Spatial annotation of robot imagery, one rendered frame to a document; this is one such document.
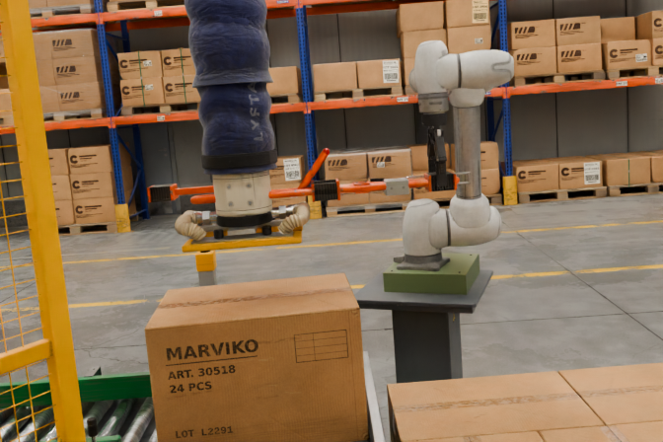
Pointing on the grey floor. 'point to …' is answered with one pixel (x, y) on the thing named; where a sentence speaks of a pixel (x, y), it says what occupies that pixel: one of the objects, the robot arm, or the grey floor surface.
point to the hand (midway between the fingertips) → (437, 180)
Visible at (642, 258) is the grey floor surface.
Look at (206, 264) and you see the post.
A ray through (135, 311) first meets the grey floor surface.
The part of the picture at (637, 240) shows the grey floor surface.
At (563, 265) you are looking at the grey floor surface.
